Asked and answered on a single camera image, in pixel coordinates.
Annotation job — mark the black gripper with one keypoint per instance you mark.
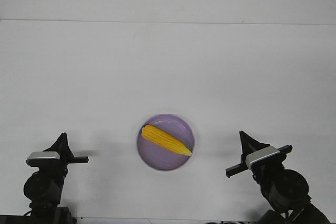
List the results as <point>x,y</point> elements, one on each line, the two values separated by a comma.
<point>250,145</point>
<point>57,169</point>

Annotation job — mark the yellow corn cob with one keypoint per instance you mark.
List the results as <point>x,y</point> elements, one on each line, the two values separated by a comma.
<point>165,140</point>

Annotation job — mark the purple round plate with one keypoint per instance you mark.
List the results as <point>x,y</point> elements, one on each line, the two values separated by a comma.
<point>157,157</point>

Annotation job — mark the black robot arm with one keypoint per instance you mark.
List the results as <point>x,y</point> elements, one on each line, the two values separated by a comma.
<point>44,187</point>
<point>286,190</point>

